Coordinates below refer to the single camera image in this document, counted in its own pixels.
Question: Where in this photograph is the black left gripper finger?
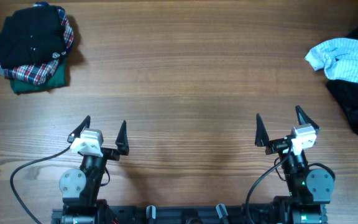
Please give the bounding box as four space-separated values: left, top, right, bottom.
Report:
67 115 91 143
115 120 129 156

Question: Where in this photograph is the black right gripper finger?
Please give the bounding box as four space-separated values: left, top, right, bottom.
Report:
255 113 270 147
295 105 320 130

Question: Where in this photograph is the black t-shirt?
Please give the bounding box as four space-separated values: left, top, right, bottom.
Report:
0 6 66 69

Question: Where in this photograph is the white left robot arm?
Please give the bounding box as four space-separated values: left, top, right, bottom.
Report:
51 116 129 224

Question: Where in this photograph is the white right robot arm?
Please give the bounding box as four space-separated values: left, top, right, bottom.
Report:
245 105 336 224

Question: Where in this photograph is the green folded garment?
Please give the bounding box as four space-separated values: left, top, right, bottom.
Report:
10 58 67 95

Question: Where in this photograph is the plaid folded shirt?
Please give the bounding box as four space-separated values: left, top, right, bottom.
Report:
0 2 74 86

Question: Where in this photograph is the light blue striped shirt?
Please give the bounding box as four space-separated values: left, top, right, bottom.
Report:
305 38 358 83

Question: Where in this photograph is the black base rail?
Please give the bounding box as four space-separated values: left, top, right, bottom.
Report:
50 203 328 224

